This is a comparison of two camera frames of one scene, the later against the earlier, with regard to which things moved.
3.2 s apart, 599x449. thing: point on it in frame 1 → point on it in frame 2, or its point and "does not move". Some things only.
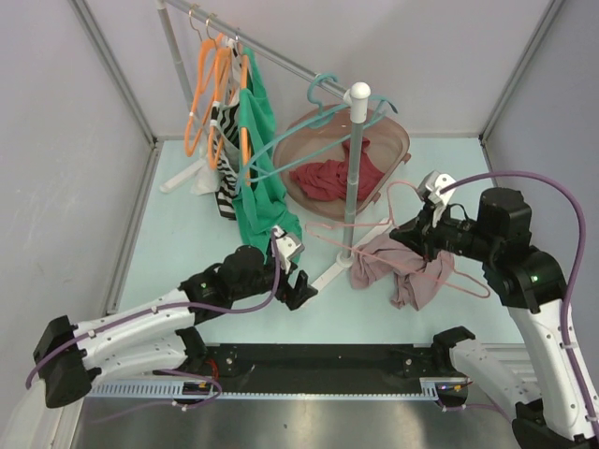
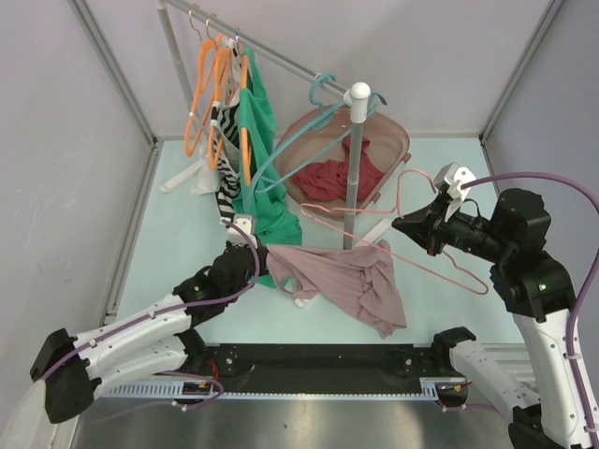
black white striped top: [224, 123] does not move
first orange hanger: [197, 112] does not move
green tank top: [262, 205] does not move
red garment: [328, 179] does not move
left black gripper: [295, 296] → [250, 248]
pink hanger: [424, 270] → [393, 209]
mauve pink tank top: [416, 282] → [364, 272]
